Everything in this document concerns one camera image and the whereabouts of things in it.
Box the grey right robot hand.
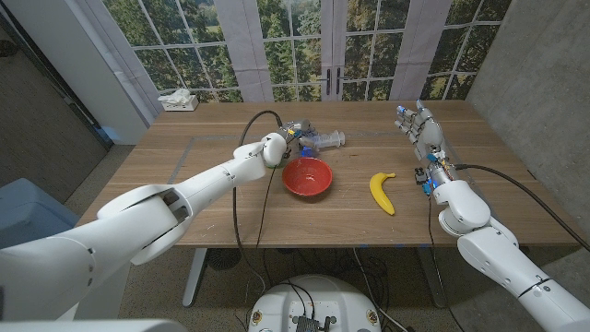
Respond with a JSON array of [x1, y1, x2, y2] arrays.
[[395, 100, 445, 161]]

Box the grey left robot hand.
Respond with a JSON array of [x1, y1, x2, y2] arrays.
[[284, 118, 320, 160]]

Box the large clear plastic syringe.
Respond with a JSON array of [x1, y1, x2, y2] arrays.
[[301, 129, 347, 151]]

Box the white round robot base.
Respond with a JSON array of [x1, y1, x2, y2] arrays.
[[247, 274, 383, 332]]

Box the red bowl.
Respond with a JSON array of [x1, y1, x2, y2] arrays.
[[281, 156, 334, 199]]

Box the yellow toy banana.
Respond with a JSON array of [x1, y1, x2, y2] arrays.
[[369, 172, 397, 217]]

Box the white tissue box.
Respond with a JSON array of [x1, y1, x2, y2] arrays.
[[157, 88, 200, 113]]

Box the dark table leg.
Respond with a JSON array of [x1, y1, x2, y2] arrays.
[[416, 247, 449, 309]]

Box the round black floor fan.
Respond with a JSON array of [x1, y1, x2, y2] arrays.
[[206, 248, 244, 272]]

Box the white table leg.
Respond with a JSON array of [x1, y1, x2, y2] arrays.
[[182, 247, 209, 309]]

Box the blue-grey seat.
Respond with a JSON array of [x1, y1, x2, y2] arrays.
[[0, 178, 82, 250]]

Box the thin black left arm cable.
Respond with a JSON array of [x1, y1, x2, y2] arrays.
[[254, 166, 278, 250]]

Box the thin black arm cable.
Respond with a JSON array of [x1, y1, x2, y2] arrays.
[[254, 166, 278, 250], [425, 193, 456, 332]]

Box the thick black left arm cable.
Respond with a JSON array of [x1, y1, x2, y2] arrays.
[[231, 109, 285, 296]]

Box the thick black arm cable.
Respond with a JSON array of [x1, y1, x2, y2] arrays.
[[454, 162, 590, 253], [231, 109, 285, 296]]

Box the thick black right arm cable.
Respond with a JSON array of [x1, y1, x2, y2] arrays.
[[454, 162, 590, 253]]

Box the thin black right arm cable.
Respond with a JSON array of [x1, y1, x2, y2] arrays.
[[425, 193, 456, 332]]

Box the white floor cable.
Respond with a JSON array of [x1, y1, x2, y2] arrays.
[[351, 247, 409, 332]]

